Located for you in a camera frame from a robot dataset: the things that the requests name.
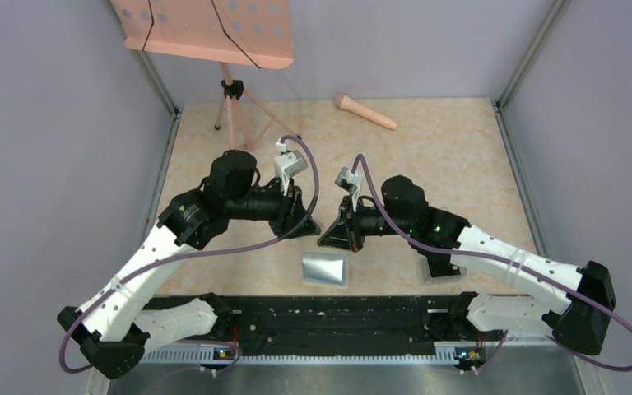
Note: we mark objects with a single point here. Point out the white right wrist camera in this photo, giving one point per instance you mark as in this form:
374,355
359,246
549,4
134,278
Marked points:
350,181

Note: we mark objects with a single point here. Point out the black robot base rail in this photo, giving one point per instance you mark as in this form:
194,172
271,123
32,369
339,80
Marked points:
341,326

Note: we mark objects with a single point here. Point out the pink microphone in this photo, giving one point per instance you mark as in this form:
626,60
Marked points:
346,103

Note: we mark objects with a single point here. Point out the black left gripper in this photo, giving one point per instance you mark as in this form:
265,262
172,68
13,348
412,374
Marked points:
291,210

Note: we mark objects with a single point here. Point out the beige leather card holder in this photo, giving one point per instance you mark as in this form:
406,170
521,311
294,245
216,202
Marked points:
343,275

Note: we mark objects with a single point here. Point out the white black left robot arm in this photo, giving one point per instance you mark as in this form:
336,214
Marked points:
115,329

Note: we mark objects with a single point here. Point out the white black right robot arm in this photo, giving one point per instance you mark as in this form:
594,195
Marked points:
550,305

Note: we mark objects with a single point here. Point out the pink music stand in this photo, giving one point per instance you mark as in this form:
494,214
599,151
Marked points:
246,33

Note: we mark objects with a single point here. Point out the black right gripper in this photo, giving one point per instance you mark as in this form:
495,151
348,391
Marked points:
346,233

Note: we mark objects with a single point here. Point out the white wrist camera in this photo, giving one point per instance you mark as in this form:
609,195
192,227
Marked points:
287,165
350,181

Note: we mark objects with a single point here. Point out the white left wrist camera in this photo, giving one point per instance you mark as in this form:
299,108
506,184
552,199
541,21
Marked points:
287,165

